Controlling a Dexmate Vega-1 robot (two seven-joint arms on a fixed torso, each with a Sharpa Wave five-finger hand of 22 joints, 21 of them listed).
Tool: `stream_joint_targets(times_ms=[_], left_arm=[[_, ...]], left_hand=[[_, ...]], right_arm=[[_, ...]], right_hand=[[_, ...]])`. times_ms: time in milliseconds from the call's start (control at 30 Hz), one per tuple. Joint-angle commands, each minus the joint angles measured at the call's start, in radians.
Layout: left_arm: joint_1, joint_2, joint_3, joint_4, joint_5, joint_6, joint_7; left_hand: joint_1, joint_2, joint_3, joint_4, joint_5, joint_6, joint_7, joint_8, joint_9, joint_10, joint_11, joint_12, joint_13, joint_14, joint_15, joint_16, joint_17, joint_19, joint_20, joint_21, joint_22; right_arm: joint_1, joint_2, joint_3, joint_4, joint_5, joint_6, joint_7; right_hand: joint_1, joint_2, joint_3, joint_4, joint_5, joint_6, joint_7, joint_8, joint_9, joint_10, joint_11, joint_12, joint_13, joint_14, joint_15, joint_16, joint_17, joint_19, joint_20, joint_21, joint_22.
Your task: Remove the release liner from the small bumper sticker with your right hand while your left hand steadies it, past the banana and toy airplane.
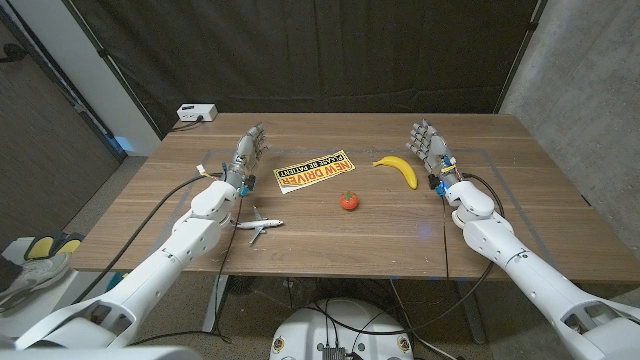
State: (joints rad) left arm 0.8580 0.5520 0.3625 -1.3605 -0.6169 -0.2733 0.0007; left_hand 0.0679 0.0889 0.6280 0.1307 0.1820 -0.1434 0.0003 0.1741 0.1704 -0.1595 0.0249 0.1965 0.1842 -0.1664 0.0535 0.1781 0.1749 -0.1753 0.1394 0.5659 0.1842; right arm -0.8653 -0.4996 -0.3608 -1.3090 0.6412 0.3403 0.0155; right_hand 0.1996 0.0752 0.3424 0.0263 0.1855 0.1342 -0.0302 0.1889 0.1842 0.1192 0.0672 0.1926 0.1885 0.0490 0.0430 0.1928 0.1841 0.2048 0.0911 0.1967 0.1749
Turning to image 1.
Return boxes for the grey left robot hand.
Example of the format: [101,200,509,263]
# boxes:
[222,122,269,197]

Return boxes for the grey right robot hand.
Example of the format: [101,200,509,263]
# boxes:
[405,118,464,197]

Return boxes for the yellow new driver bumper sticker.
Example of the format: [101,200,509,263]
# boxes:
[272,149,357,196]

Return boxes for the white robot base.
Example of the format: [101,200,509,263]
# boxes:
[268,298,415,360]

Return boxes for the yellow banana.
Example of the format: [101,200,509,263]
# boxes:
[372,155,419,191]

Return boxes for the white toy airplane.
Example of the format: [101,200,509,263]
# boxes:
[230,205,285,246]

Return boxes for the red toy tomato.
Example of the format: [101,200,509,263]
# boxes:
[338,190,360,212]

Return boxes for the teal orange plastic toy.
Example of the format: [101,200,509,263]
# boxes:
[104,272,129,296]

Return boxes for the white power outlet box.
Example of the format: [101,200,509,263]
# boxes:
[176,103,219,123]

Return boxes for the black backdrop curtain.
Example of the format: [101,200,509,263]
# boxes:
[62,0,549,139]

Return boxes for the grey table leg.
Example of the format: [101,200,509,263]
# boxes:
[202,274,231,334]
[454,279,487,345]

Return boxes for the black backdrop stand pole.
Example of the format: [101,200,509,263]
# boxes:
[493,0,549,115]
[62,0,165,140]

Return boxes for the yellow black shoe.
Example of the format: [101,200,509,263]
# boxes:
[53,232,85,259]
[23,232,57,262]

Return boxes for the grey sneaker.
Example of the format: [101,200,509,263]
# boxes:
[0,252,71,314]

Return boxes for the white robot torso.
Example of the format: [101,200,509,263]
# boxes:
[0,345,204,360]

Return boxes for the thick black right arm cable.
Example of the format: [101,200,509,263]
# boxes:
[299,172,506,336]

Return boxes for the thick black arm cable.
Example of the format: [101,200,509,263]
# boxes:
[72,172,226,305]
[299,172,506,336]

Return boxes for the black power box cable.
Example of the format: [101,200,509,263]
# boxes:
[171,115,205,134]

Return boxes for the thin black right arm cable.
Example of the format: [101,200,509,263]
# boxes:
[439,194,451,280]

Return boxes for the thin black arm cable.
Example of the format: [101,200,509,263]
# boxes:
[439,194,451,280]
[127,194,245,347]

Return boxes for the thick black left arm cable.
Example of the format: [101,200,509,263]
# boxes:
[72,172,226,305]

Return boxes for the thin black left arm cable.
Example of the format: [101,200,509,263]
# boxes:
[127,194,245,347]

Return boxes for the black door handle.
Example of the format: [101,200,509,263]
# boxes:
[0,43,30,65]

